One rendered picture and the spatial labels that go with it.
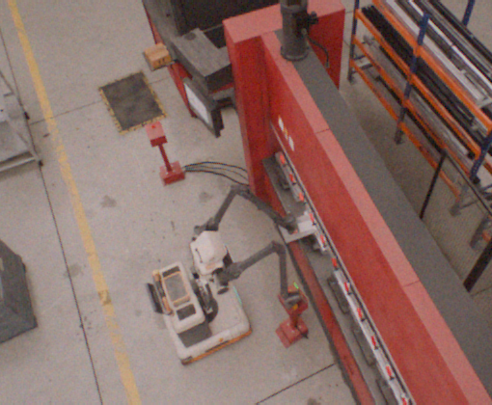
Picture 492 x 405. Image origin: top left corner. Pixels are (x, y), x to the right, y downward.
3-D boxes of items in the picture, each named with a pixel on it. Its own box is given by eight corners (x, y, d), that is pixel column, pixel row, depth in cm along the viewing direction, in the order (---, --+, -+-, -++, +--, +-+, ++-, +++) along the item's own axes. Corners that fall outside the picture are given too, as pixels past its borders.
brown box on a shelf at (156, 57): (141, 53, 558) (138, 43, 548) (165, 45, 564) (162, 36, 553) (150, 71, 543) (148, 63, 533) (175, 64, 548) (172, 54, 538)
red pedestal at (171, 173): (158, 173, 594) (139, 124, 525) (179, 165, 598) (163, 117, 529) (163, 186, 583) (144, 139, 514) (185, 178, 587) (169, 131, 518)
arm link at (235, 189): (232, 178, 397) (232, 186, 388) (248, 185, 401) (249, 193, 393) (206, 222, 417) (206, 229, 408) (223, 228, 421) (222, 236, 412)
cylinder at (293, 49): (276, 46, 365) (272, -14, 326) (310, 36, 369) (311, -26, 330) (294, 79, 347) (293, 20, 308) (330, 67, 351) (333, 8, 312)
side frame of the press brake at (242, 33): (250, 193, 573) (222, 20, 382) (321, 167, 587) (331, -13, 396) (258, 211, 560) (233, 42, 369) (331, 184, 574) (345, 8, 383)
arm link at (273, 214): (238, 187, 402) (239, 196, 393) (244, 182, 400) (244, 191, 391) (278, 219, 420) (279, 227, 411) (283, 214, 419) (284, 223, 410)
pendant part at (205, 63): (190, 111, 496) (170, 40, 425) (212, 98, 503) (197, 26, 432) (219, 146, 472) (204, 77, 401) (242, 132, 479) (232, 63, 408)
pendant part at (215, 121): (189, 107, 480) (181, 78, 450) (201, 101, 483) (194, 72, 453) (216, 139, 458) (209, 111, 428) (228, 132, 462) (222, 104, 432)
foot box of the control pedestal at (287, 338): (274, 330, 489) (273, 326, 479) (296, 315, 496) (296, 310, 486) (286, 349, 480) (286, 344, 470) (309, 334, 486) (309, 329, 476)
